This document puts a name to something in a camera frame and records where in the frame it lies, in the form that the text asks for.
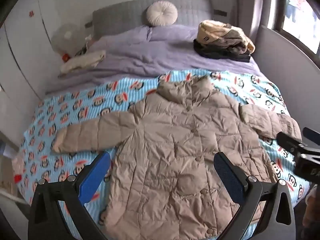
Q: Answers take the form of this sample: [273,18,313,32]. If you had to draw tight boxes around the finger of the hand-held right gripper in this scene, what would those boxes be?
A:
[276,131,308,157]
[302,127,320,143]

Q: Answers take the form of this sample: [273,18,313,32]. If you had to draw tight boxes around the pile of folded clothes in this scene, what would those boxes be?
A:
[196,19,256,55]

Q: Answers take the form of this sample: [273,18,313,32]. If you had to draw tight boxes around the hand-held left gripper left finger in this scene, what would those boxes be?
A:
[27,151,112,240]

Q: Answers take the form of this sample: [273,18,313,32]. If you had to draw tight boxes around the beige puffer jacket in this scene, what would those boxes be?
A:
[51,76,303,240]

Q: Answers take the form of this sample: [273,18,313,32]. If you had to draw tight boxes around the grey padded headboard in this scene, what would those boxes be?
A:
[92,0,225,39]

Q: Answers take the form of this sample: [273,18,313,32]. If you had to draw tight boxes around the round cream cushion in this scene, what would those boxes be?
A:
[146,1,178,27]

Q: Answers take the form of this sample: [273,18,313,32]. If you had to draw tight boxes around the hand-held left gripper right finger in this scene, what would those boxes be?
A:
[214,151,300,240]

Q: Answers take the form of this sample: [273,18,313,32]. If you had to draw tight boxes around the cream folded garment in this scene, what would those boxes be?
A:
[59,50,107,74]

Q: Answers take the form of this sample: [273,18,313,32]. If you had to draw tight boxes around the blue monkey print blanket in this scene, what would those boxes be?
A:
[19,69,312,240]

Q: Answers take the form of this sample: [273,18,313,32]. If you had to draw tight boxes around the white wardrobe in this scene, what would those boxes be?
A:
[0,0,95,155]

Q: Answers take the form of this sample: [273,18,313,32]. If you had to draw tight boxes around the purple duvet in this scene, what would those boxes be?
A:
[46,25,263,96]

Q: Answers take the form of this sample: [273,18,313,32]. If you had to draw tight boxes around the window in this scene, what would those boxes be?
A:
[266,0,320,53]

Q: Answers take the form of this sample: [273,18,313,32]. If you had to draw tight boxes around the dark folded clothes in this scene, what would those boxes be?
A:
[193,40,252,63]

